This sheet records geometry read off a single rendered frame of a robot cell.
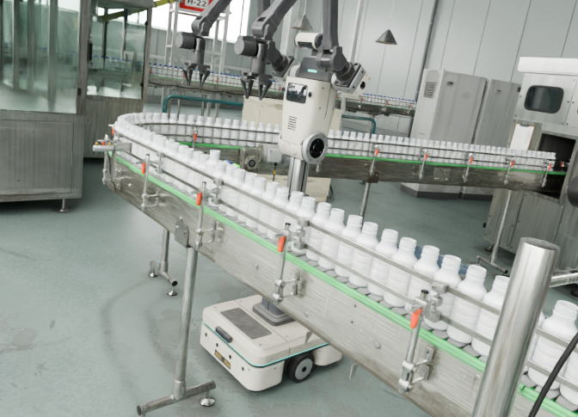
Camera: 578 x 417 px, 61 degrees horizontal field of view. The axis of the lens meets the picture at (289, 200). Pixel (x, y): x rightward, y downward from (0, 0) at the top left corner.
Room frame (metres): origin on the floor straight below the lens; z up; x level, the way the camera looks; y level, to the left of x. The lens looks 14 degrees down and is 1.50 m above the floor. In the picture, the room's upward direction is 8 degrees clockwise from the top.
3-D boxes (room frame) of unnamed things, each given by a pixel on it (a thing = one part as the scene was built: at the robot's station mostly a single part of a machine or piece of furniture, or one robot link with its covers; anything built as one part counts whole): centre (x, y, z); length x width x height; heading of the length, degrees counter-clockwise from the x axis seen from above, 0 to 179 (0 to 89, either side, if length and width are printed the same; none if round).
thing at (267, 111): (6.13, 0.13, 0.59); 1.10 x 0.62 x 1.18; 114
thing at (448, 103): (7.59, -2.17, 0.96); 0.82 x 0.50 x 1.91; 114
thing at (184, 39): (2.18, 0.52, 1.60); 0.12 x 0.09 x 0.12; 134
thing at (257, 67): (1.87, 0.19, 1.51); 0.10 x 0.07 x 0.07; 131
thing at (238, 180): (1.64, 0.18, 1.08); 0.06 x 0.06 x 0.17
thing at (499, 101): (7.96, -2.99, 0.96); 0.82 x 0.50 x 1.91; 114
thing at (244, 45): (1.85, 0.21, 1.60); 0.12 x 0.09 x 0.12; 134
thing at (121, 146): (2.25, 0.84, 0.96); 0.23 x 0.10 x 0.27; 132
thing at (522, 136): (4.86, -2.16, 1.22); 0.23 x 0.04 x 0.32; 24
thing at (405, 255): (1.11, -0.30, 1.08); 0.06 x 0.06 x 0.17
